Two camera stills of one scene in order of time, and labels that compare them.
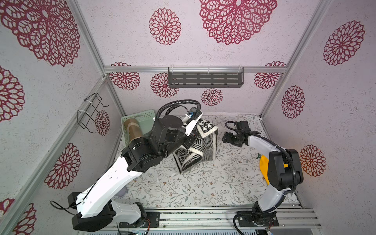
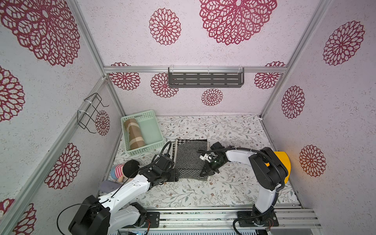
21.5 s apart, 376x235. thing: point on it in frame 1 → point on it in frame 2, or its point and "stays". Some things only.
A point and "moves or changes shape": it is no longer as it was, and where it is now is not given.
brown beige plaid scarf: [133, 128] stays
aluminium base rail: [220, 219] stays
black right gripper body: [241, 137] → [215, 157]
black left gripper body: [188, 140] → [170, 176]
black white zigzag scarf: [203, 150] moves or changes shape
